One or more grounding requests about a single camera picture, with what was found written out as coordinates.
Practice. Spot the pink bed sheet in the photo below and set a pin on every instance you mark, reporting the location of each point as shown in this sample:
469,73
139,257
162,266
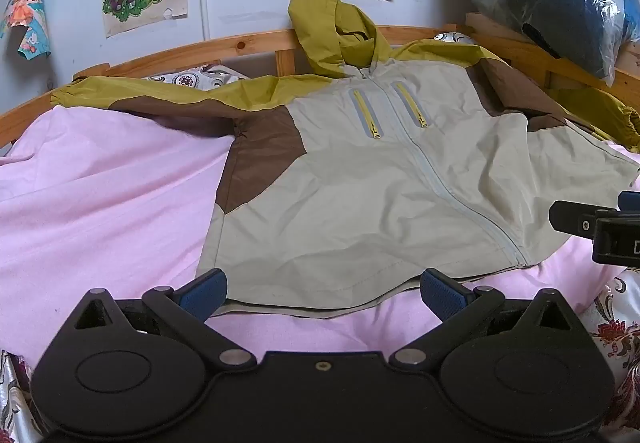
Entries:
100,223

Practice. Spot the wooden bed frame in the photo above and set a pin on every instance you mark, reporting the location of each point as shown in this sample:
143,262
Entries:
240,45

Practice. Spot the curled cartoon girl wall poster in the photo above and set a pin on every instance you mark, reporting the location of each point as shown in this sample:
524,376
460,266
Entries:
27,18

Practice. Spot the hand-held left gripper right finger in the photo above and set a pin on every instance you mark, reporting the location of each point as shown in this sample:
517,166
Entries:
442,295

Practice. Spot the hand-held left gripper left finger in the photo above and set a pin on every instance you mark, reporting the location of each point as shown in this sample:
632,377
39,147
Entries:
206,294

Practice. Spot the beige brown olive hooded jacket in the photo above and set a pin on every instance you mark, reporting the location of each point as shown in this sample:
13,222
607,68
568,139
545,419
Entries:
375,203

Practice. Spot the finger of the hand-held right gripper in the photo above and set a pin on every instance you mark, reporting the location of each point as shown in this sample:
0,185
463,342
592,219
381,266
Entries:
630,201
575,219

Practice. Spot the floral quilt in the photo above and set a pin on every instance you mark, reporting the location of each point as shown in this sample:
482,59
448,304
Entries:
616,323

